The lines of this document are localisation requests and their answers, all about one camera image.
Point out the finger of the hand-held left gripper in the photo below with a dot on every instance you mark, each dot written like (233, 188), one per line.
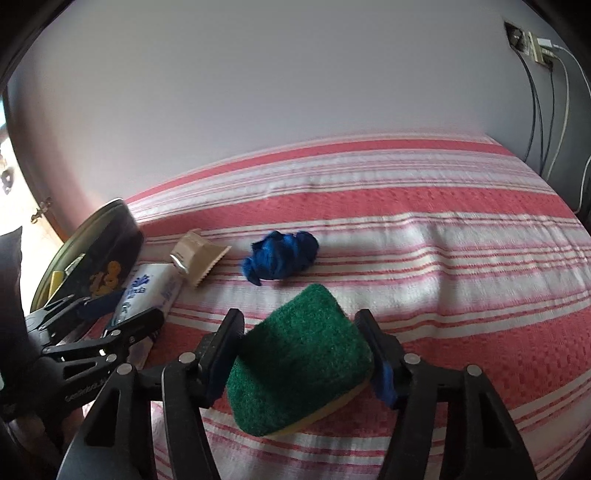
(99, 307)
(134, 330)

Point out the white tube with blue print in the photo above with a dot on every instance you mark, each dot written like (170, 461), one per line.
(147, 288)

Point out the wall socket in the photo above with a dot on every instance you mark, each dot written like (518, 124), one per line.
(519, 39)

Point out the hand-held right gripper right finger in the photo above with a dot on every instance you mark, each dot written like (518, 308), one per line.
(385, 378)

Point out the white charger plug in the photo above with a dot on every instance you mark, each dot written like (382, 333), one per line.
(542, 46)

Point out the red white striped bedspread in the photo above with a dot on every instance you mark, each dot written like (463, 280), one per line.
(415, 230)

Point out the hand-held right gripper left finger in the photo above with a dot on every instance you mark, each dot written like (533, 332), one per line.
(221, 350)

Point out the yellow snack packet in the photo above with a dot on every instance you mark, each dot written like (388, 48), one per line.
(56, 284)

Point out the beige snack packet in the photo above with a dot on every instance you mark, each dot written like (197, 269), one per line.
(201, 258)

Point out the green yellow sponge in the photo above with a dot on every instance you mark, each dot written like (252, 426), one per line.
(300, 360)

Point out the wooden door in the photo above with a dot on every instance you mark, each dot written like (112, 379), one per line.
(18, 184)

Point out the round metal tin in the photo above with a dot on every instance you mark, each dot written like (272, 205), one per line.
(111, 240)

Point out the blue cloth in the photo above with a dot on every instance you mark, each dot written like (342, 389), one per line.
(281, 256)

